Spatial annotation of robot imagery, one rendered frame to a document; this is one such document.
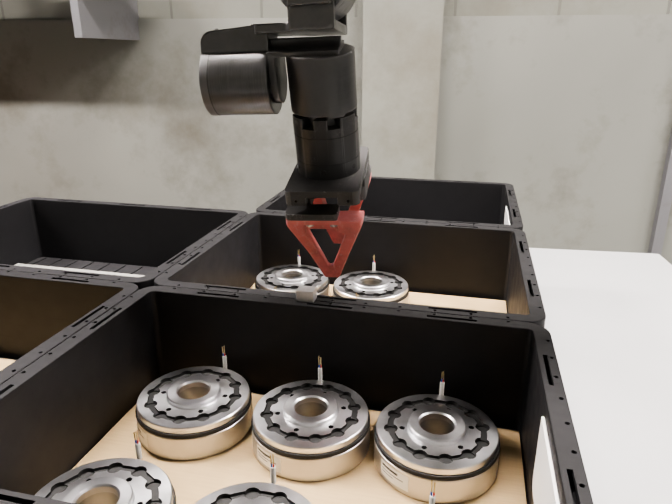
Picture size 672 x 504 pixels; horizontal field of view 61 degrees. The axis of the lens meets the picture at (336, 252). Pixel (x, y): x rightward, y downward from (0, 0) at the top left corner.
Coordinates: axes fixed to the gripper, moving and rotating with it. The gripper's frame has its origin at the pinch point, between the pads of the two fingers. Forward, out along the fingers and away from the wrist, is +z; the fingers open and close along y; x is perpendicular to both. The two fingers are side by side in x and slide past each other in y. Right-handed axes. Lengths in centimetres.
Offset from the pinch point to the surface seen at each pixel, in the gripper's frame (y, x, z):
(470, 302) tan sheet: -17.5, 15.4, 19.0
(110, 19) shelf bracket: -179, -114, 4
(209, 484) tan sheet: 20.5, -8.3, 9.4
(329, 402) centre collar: 12.7, 0.5, 7.7
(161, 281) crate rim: 1.3, -18.7, 3.1
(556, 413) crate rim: 19.5, 17.4, 0.4
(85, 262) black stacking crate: -26, -47, 19
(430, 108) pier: -174, 12, 42
